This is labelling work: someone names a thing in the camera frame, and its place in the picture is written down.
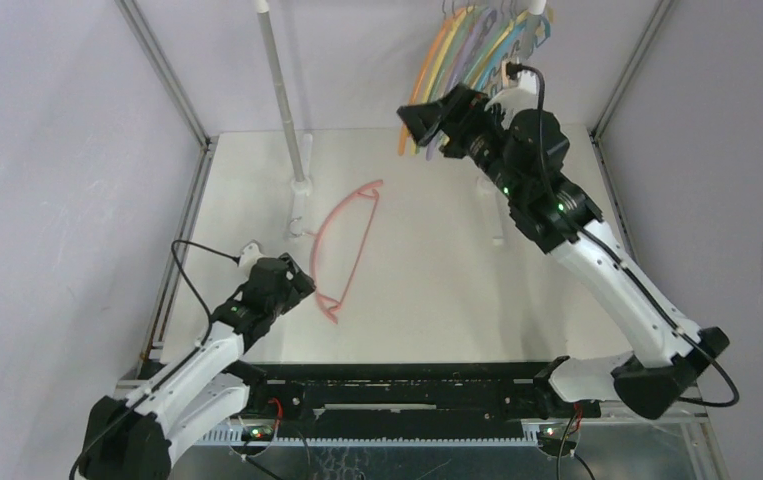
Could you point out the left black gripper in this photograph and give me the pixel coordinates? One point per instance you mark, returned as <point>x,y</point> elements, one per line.
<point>298,287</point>

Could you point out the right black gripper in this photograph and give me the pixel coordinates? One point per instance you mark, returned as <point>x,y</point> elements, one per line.
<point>447,117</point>

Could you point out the purple wavy hanger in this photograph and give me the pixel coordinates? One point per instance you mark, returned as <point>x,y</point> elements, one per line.
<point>455,50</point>

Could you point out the orange plain hanger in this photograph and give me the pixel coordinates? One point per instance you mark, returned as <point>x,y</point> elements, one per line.
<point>447,23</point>

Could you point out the green wavy hanger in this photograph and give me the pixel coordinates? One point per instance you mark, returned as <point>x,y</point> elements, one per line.
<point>494,26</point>

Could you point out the blue wavy hanger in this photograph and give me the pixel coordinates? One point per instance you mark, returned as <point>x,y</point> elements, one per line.
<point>514,50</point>

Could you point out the yellow wavy hanger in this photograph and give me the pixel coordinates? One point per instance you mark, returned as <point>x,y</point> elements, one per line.
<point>500,46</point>

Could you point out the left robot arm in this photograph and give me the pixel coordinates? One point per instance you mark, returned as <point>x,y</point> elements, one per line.
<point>143,434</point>

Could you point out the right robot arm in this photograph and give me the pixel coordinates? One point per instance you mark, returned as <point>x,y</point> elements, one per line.
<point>668,352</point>

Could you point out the pink plain hanger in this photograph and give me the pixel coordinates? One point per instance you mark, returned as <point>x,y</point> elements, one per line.
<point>338,245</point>

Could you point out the white clothes rack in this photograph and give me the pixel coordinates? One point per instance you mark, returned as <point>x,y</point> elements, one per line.
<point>299,156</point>

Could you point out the left circuit board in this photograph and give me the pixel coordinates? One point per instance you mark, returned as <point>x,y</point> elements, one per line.
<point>260,433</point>

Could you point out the circuit board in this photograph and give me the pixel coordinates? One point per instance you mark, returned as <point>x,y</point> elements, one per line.
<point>260,433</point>
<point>553,436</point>

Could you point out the right circuit board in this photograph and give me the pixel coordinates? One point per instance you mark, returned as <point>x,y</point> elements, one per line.
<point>553,436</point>

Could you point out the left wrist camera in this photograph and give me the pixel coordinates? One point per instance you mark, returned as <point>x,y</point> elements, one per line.
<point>250,255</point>

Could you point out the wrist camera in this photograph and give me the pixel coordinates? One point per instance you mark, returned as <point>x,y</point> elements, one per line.
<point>519,90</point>
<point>250,255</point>

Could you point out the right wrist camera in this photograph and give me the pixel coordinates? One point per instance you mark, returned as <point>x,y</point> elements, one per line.
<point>519,90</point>

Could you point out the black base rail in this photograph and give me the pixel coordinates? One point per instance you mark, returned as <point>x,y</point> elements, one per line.
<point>440,404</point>

